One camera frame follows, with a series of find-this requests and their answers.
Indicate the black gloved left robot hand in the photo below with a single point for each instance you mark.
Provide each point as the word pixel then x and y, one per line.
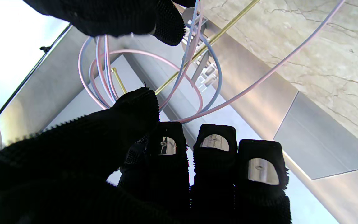
pixel 89 161

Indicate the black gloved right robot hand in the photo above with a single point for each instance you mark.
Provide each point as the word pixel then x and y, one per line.
pixel 110 15

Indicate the gold T rack marble base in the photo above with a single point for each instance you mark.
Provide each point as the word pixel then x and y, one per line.
pixel 197 53

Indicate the dark upright desk monitor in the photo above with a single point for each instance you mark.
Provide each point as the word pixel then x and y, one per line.
pixel 201 67

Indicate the clear acrylic name holder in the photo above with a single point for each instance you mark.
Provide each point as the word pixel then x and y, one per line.
pixel 208 73

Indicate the brown wooden conference table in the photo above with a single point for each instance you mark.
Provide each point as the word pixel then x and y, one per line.
pixel 253 87

